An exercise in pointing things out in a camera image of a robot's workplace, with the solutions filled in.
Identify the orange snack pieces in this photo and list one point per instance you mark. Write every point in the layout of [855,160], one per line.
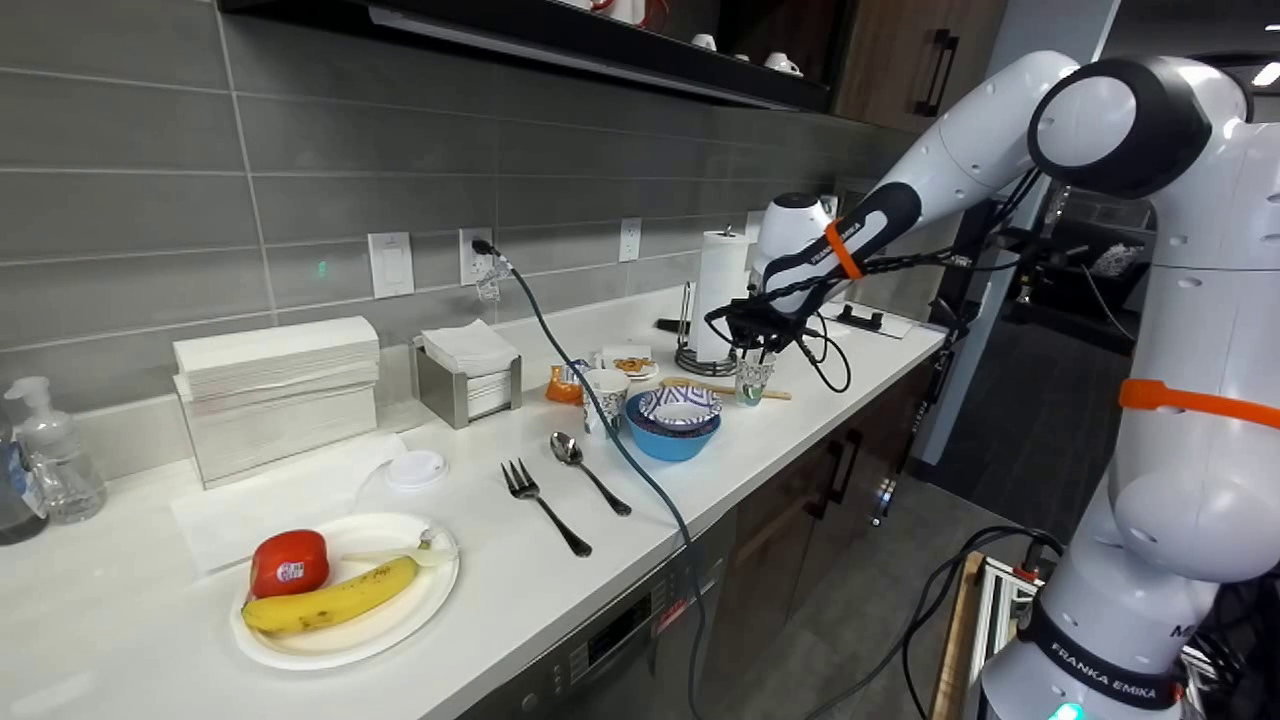
[634,363]

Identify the white paper towel roll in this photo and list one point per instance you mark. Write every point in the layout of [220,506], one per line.
[723,282]

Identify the white wall outlet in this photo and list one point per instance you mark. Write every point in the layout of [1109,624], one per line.
[628,241]
[389,261]
[466,261]

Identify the metal fork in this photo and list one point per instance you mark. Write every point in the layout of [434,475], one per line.
[540,503]

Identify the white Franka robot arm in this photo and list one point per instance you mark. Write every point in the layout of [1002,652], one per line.
[1201,402]

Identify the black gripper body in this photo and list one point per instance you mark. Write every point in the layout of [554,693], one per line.
[783,319]

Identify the clear soap pump bottle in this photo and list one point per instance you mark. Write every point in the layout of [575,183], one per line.
[56,463]

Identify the blue white patterned bowl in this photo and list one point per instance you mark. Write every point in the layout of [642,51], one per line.
[680,404]

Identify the wooden board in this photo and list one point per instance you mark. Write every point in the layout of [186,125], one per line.
[955,643]

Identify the brown cabinet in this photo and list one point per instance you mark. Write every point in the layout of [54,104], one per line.
[787,572]
[886,63]

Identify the white food container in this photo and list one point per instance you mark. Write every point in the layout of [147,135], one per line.
[610,380]

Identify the white round plate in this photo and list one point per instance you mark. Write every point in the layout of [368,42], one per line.
[400,603]

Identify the wooden slotted spoon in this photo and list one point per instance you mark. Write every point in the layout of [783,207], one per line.
[704,387]

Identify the white paper towel dispenser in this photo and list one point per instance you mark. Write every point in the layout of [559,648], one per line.
[274,402]

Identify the brown lower cabinet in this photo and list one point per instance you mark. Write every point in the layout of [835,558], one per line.
[787,572]

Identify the brown upper cabinet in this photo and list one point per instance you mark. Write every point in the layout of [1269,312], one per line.
[886,63]

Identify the dark wall shelf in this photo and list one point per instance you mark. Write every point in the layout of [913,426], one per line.
[563,34]

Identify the yellow banana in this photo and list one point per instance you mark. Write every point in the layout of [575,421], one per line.
[334,603]

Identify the red apple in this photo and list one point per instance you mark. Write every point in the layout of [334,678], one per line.
[291,561]

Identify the black metal whisk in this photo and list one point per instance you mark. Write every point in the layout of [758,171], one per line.
[694,353]

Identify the metal napkin holder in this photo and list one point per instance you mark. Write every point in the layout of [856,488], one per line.
[466,380]

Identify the stainless steel dishwasher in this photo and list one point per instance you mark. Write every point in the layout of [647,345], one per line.
[585,652]

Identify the shiny metal knob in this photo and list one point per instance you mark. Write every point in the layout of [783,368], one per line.
[883,503]

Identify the metal spoon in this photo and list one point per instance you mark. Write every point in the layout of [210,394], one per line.
[575,455]

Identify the white cup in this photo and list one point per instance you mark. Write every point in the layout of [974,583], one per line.
[783,63]
[704,42]

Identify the black tripod stand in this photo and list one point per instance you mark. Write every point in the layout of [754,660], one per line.
[980,252]

